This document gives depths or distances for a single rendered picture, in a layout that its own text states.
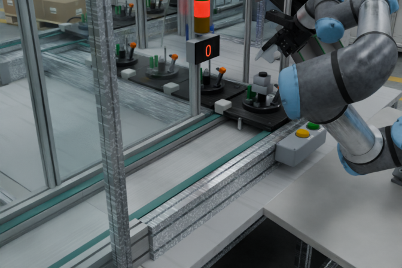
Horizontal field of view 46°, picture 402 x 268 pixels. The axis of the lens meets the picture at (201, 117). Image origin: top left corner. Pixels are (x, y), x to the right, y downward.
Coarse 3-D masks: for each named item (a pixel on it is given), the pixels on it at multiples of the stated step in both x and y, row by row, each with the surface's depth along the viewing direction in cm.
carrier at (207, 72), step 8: (200, 72) 185; (208, 72) 181; (200, 80) 186; (208, 80) 181; (224, 80) 192; (200, 88) 178; (208, 88) 179; (216, 88) 179; (224, 88) 184; (232, 88) 184; (240, 88) 184; (200, 96) 177; (208, 96) 177; (216, 96) 177; (224, 96) 177; (232, 96) 178; (200, 104) 172; (208, 104) 170
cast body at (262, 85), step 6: (264, 72) 164; (258, 78) 163; (264, 78) 162; (252, 84) 166; (258, 84) 164; (264, 84) 163; (270, 84) 165; (252, 90) 167; (258, 90) 165; (264, 90) 163; (270, 90) 165
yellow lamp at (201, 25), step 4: (196, 20) 147; (200, 20) 147; (204, 20) 147; (208, 20) 148; (196, 24) 148; (200, 24) 147; (204, 24) 147; (208, 24) 148; (196, 28) 148; (200, 28) 148; (204, 28) 148; (208, 28) 149; (196, 32) 149; (200, 32) 148; (204, 32) 148
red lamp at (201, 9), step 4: (196, 4) 145; (200, 4) 144; (204, 4) 144; (208, 4) 145; (196, 8) 146; (200, 8) 145; (204, 8) 145; (208, 8) 146; (196, 12) 146; (200, 12) 145; (204, 12) 146; (208, 12) 146; (196, 16) 147; (200, 16) 146; (204, 16) 146; (208, 16) 147
